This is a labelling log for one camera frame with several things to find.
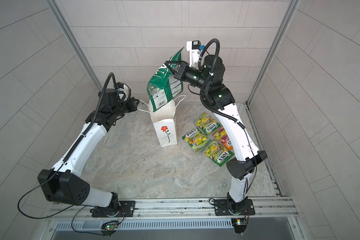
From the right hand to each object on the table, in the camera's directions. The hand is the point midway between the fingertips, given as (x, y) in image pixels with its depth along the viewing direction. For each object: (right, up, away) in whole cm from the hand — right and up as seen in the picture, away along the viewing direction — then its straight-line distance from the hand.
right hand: (165, 64), depth 54 cm
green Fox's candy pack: (+21, -25, +48) cm, 58 cm away
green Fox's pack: (+26, -42, +33) cm, 60 cm away
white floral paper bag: (-4, -22, +22) cm, 31 cm away
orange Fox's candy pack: (+30, -32, +41) cm, 60 cm away
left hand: (-15, -10, +22) cm, 29 cm away
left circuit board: (-27, -68, +11) cm, 74 cm away
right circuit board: (+32, -69, +15) cm, 77 cm away
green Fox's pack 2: (+13, -34, +40) cm, 54 cm away
